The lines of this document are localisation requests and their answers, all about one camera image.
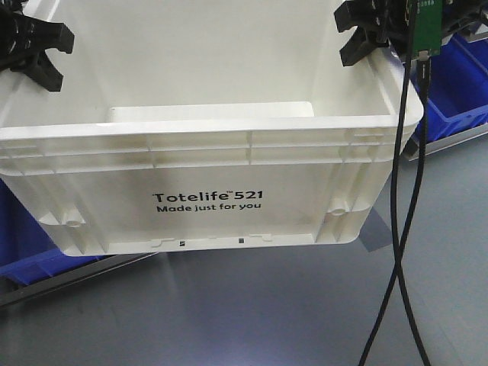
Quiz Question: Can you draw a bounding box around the white plastic tote box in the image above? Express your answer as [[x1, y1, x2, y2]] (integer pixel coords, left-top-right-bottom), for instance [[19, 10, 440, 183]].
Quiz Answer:
[[1, 1, 403, 256]]

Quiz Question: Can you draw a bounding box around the blue plastic bin right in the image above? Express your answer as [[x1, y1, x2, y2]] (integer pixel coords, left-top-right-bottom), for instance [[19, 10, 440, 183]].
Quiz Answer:
[[427, 36, 487, 143]]

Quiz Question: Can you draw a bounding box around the grey metal shelf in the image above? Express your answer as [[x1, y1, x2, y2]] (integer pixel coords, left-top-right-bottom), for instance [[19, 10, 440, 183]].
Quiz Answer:
[[403, 124, 487, 162]]

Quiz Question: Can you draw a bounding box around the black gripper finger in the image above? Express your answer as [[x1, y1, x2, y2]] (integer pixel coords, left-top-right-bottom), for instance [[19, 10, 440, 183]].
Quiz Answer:
[[333, 0, 413, 67], [1, 9, 73, 92]]

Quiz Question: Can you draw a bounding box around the blue plastic bin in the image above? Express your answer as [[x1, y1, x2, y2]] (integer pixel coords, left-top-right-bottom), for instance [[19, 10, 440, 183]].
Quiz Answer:
[[1, 183, 106, 286], [427, 36, 487, 143]]

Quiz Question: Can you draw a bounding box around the green circuit board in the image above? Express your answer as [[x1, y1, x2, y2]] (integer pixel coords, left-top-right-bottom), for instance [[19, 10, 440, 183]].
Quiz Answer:
[[413, 0, 443, 59]]

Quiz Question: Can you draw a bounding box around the blue plastic bin left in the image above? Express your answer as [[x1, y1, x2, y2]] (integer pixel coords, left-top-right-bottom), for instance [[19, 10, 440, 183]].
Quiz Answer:
[[1, 183, 106, 286]]

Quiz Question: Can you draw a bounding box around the black cable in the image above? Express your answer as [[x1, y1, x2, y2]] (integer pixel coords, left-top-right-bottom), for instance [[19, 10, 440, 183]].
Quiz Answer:
[[358, 0, 432, 366], [390, 56, 434, 366]]

